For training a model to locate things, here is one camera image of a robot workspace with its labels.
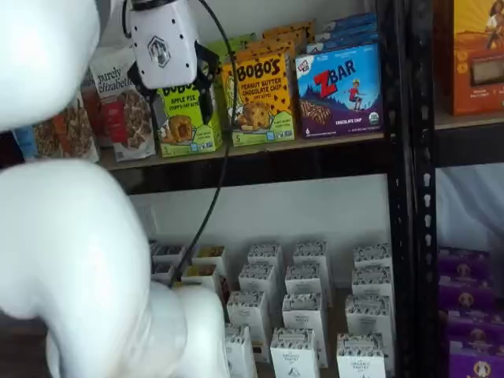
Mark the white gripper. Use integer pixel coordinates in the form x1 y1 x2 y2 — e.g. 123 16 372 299
128 0 221 124

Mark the yellow Bobo's peanut butter box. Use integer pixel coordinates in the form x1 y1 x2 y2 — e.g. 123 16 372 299
235 39 297 61
262 18 317 35
221 52 297 147
258 28 313 45

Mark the wooden shelf board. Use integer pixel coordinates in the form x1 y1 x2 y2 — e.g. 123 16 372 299
98 132 386 171
435 109 504 132

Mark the blue purple Zbar box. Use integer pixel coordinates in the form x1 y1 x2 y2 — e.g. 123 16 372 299
295 42 385 139
313 22 380 41
322 11 378 29
306 33 380 54

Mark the blue label granola box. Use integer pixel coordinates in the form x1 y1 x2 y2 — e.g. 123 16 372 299
151 243 187 265
151 262 177 281

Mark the yellow label granola box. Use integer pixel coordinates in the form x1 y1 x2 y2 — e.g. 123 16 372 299
180 264 221 295
192 246 228 276

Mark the white patterned pantry box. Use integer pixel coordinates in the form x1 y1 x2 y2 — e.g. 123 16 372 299
238 264 276 304
353 243 393 272
337 333 386 378
227 291 272 355
351 265 395 302
293 242 328 272
285 265 323 300
345 295 395 342
270 327 319 378
282 293 328 358
224 323 259 378
247 243 284 272

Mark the black metal shelf rack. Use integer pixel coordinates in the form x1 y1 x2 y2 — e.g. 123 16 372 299
98 0 414 378
409 0 504 378

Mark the large orange snack box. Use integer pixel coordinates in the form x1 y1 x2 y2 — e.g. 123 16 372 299
432 0 504 117

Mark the purple snack box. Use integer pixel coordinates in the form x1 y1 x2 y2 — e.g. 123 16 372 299
448 340 504 378
437 246 492 279
446 309 504 348
438 275 496 314

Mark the red label granola bag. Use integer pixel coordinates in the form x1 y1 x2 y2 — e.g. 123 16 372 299
88 46 158 163

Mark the orange label granola bag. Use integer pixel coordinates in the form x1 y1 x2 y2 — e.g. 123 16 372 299
33 92 100 163
80 72 104 149

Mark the blue label granola bag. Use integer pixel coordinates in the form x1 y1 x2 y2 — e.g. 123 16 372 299
13 124 39 159

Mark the white tea boxes group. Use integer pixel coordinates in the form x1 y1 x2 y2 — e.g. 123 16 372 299
220 271 395 378

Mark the translucent white plastic sheet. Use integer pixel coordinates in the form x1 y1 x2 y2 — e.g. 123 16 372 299
435 165 504 251

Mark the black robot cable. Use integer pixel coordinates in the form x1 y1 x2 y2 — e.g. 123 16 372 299
169 0 241 287

